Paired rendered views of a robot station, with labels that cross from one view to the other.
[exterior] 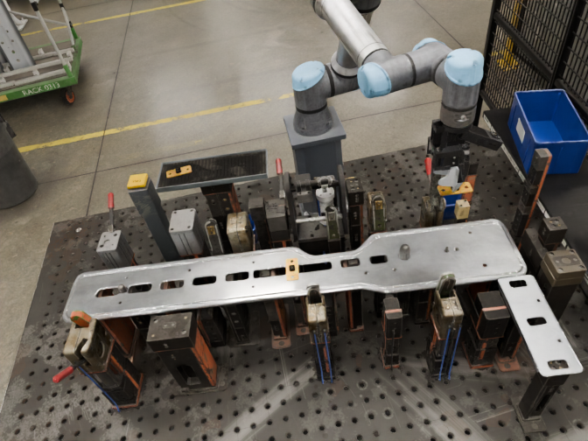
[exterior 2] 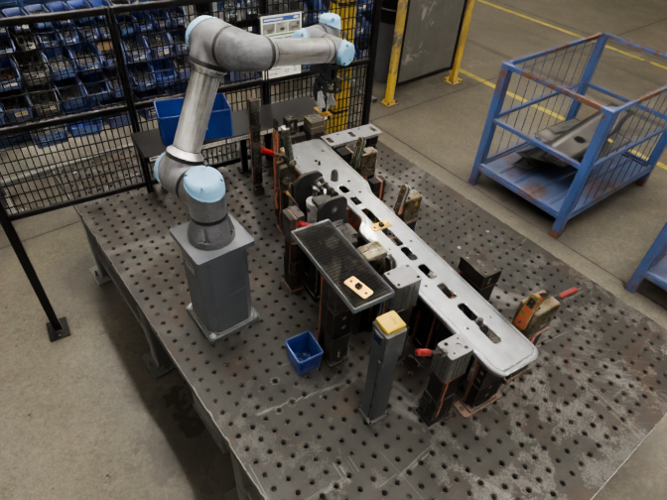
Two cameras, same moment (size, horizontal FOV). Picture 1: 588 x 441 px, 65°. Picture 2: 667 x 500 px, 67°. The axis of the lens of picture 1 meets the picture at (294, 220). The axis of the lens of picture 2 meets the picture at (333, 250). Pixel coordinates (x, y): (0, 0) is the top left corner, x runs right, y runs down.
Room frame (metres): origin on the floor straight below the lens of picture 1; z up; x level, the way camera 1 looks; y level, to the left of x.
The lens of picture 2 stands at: (1.92, 1.09, 2.20)
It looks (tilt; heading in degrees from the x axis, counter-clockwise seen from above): 42 degrees down; 232
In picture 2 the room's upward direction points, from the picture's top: 4 degrees clockwise
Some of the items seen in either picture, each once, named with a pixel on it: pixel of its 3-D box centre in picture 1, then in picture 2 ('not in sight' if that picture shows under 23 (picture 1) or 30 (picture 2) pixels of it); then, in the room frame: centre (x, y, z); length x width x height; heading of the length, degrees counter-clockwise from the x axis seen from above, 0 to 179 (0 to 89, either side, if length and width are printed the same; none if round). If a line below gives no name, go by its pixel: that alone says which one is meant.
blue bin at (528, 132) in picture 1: (545, 130); (194, 118); (1.21, -0.89, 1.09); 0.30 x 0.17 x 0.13; 167
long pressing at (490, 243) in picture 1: (286, 273); (385, 229); (0.88, 0.05, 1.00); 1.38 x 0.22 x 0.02; 86
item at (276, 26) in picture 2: not in sight; (281, 46); (0.71, -0.98, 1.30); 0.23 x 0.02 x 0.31; 176
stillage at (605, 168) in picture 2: not in sight; (581, 129); (-1.51, -0.52, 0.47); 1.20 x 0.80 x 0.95; 2
